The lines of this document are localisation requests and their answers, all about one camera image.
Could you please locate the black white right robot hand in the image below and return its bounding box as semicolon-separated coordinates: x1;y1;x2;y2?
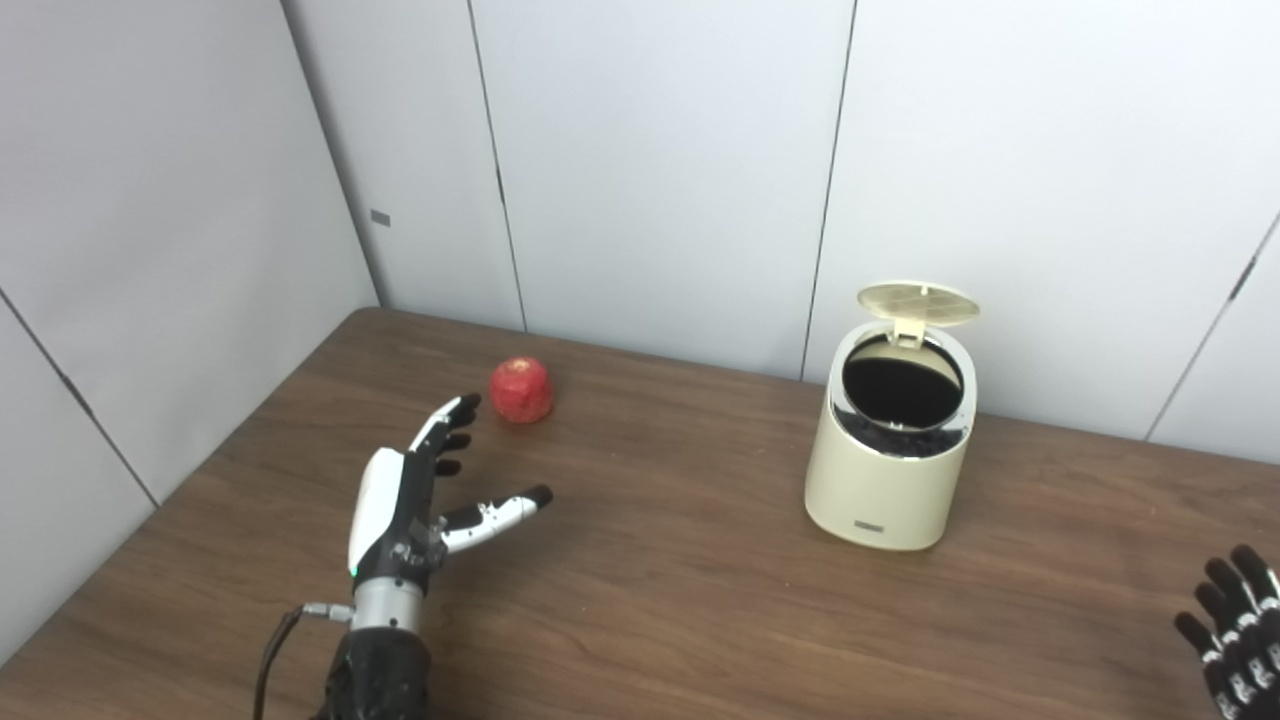
1174;544;1280;720

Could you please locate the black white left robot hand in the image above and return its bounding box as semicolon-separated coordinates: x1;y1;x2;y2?
347;393;554;582

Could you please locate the red apple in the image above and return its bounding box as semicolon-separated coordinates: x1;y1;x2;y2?
489;357;555;425

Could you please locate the cream round bin lid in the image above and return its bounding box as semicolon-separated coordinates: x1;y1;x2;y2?
857;281;981;348

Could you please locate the cream-colored bin body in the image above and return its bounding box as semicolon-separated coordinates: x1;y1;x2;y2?
804;318;978;552

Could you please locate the black wrist cable, silver plug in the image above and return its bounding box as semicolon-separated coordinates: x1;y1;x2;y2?
252;601;357;720

